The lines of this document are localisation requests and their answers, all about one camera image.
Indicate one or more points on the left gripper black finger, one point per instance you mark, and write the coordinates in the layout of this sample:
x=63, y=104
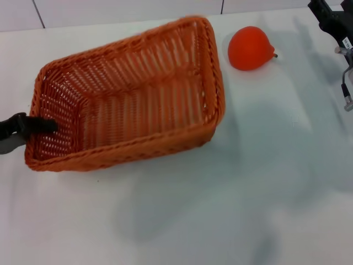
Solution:
x=33, y=125
x=9, y=145

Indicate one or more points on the orange pear-shaped fruit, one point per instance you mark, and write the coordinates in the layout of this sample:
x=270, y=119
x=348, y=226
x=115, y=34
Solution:
x=248, y=49

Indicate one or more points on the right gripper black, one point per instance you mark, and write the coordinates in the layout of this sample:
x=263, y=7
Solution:
x=337, y=25

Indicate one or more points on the orange woven basket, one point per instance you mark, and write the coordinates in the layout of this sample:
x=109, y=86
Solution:
x=132, y=121

